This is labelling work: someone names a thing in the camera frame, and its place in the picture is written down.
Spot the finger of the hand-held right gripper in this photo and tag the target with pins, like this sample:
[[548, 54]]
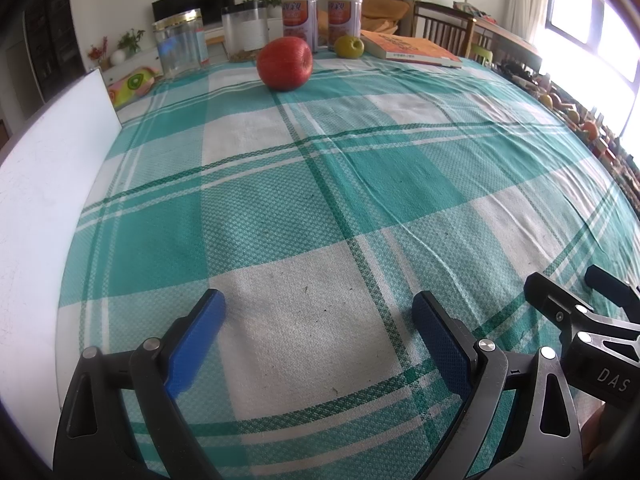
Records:
[[607, 284], [550, 295]]

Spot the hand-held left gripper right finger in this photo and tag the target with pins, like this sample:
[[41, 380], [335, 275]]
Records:
[[440, 345]]

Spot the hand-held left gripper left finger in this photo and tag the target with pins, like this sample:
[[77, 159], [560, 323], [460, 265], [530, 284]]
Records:
[[195, 342]]

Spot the row of small colourful objects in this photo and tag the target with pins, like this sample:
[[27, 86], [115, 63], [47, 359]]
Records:
[[580, 115]]

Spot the teal plaid tablecloth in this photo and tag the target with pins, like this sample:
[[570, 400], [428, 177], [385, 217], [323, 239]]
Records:
[[310, 200]]

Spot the white board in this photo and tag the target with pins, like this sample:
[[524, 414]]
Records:
[[45, 220]]

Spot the wooden side table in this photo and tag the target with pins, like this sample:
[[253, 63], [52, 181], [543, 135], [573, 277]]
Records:
[[510, 42]]

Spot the kiwi print cushion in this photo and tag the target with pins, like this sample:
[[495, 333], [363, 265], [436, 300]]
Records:
[[132, 85]]

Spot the window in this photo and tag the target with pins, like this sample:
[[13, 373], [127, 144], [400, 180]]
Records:
[[590, 15]]

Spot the orange book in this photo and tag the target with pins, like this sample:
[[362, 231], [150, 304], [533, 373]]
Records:
[[415, 49]]

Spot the wooden chair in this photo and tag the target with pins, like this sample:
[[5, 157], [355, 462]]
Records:
[[445, 25]]

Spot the red apple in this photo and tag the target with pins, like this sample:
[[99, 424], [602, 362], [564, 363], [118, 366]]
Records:
[[285, 64]]

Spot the clear jar with gold lid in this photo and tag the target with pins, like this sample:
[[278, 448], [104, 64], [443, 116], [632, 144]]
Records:
[[181, 45]]

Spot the small green plant white pot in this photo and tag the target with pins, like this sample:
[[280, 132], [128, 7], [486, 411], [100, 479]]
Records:
[[129, 45]]

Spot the red flower plant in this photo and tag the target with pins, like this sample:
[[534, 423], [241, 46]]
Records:
[[98, 52]]

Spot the small green fruit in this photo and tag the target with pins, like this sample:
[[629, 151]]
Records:
[[349, 46]]

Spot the frosted plastic container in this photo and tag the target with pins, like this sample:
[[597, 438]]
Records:
[[245, 32]]

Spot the orange pillow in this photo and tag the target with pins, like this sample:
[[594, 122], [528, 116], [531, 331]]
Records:
[[385, 10]]

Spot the orange labelled tin can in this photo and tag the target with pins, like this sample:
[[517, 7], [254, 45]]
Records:
[[300, 20], [345, 17]]

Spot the dark display cabinet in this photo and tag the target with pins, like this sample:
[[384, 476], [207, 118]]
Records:
[[50, 35]]

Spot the black television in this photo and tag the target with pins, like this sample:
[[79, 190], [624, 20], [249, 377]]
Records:
[[195, 0]]

